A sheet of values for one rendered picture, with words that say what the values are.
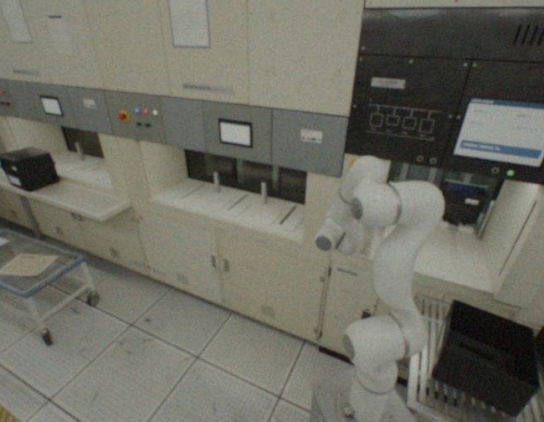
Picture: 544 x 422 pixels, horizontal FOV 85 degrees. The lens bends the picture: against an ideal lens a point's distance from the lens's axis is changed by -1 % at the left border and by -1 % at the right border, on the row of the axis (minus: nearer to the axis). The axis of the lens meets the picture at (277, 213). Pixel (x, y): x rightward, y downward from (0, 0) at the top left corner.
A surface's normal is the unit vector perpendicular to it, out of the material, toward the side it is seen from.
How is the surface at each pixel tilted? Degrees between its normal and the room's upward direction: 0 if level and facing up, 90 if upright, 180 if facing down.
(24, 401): 0
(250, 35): 90
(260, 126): 90
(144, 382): 0
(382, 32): 90
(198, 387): 0
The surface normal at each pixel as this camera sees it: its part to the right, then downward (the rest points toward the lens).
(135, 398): 0.02, -0.87
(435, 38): -0.42, 0.44
